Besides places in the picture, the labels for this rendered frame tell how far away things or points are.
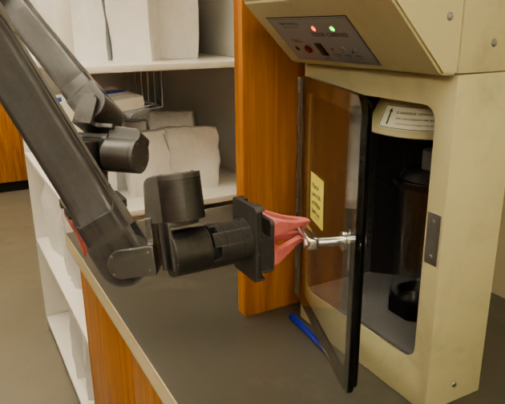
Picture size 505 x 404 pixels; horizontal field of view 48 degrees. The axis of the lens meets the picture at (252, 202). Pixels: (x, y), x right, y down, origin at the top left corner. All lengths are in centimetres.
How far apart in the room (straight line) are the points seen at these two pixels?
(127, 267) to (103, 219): 6
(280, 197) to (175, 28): 107
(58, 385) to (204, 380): 178
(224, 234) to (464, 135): 32
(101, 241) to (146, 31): 122
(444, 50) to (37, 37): 72
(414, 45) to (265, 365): 55
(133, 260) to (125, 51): 125
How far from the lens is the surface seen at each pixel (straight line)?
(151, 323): 108
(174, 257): 68
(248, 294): 107
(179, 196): 67
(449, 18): 69
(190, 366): 95
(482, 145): 77
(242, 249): 71
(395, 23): 66
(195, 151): 196
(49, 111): 70
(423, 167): 89
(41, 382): 271
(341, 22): 74
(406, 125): 81
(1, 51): 72
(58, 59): 107
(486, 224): 81
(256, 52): 96
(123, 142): 92
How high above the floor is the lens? 147
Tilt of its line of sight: 17 degrees down
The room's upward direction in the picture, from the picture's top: straight up
